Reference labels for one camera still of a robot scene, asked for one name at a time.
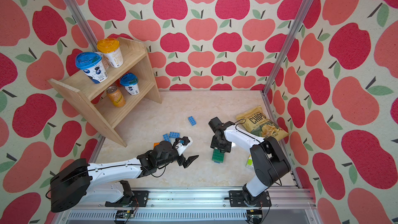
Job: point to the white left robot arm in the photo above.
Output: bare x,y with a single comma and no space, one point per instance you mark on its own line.
82,181

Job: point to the right aluminium frame post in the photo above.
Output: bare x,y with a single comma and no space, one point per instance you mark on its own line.
297,24

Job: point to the small blue lid cup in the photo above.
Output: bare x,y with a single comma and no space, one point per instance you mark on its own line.
130,82

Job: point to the green white juice carton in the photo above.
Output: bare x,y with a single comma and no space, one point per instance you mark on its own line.
249,163

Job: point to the aluminium frame post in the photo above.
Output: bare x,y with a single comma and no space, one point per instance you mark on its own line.
297,24
82,23

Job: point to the blue lid yogurt cup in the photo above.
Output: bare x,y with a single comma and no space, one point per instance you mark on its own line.
92,66

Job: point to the left aluminium frame post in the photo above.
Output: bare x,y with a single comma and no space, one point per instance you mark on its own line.
82,23

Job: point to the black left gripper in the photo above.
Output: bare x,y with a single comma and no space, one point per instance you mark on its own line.
183,162

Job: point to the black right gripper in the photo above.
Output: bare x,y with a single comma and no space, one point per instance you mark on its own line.
226,148

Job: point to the orange drink can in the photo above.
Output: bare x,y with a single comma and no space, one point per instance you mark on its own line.
116,97

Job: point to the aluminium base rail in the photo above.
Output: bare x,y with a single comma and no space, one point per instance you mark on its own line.
220,205

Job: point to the orange lid yogurt cup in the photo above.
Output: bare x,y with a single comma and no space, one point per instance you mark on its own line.
110,48

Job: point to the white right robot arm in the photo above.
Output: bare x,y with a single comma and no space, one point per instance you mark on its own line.
269,161

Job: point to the yellow chips bag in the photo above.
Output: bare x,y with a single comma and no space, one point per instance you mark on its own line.
257,123

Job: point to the green lego brick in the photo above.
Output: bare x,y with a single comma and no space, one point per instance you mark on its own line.
217,156

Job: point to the light blue lego brick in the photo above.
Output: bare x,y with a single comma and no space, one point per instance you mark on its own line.
166,137
192,121
174,135

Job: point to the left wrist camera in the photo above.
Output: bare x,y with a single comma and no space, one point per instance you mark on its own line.
181,144

